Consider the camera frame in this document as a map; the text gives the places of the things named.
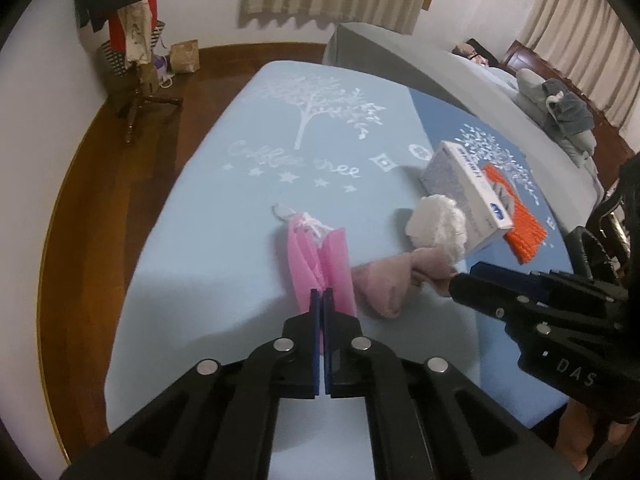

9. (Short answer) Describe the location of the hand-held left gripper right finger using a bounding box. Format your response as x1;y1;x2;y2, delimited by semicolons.
324;289;581;480

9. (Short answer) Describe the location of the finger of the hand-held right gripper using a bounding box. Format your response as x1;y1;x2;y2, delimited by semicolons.
447;274;551;341
470;261;618;306

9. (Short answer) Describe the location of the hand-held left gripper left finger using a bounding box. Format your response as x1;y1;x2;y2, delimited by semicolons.
60;287;321;480

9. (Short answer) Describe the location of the pink sock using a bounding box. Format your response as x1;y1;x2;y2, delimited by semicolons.
350;247;458;321

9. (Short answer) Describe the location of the pink face mask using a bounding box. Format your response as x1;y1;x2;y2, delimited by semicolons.
272;202;358;317

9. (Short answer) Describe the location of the orange comb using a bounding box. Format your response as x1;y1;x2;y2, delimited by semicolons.
481;164;548;265

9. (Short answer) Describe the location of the white fluffy ball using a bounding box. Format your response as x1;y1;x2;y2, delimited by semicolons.
405;194;468;263

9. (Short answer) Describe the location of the white cardboard box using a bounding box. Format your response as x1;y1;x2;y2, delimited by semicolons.
419;141;517;255

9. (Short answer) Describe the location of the dark grey folded blanket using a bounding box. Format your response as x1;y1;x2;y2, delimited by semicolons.
542;79;595;136

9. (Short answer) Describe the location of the blue tree-print blanket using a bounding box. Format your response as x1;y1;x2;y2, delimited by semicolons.
102;60;576;433

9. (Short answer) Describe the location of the folded light grey duvet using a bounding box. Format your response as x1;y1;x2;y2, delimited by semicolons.
515;69;598;168

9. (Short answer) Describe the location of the dark wooden headboard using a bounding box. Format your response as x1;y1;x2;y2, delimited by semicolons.
500;40;636;161

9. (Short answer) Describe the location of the black and pink bundle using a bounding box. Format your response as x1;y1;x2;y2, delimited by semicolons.
451;39;493;68

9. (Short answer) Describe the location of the bed with grey sheet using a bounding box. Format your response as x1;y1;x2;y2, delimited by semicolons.
322;22;606;198

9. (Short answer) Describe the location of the narrow beige curtain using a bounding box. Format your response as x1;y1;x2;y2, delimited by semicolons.
517;0;632;128

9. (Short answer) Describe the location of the wooden coat rack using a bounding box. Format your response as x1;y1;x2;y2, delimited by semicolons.
75;0;183;147

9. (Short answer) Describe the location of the brown paper bag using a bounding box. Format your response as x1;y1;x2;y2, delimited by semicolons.
170;40;202;73

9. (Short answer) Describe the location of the purple and white item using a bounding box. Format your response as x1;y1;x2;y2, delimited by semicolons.
152;55;176;86

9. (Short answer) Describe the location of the black and white striped bag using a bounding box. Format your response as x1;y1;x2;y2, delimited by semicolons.
99;20;166;78

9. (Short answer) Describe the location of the red hanging bag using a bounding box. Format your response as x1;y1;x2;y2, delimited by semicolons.
107;7;161;61

